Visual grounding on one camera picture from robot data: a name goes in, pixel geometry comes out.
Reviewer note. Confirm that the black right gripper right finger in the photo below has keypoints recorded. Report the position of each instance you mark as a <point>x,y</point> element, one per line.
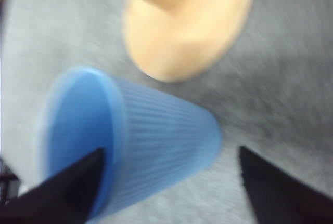
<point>278,197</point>

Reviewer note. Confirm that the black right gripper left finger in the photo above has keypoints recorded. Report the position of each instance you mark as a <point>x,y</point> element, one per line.
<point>66,198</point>

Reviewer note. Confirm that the blue ribbed cup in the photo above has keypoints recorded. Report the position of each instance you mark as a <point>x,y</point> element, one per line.
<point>150,138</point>

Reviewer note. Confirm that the wooden cup tree stand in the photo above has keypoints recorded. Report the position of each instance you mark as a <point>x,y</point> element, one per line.
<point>174,39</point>

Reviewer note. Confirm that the grey metal frame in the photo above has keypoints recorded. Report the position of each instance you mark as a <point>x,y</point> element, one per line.
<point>9,184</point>

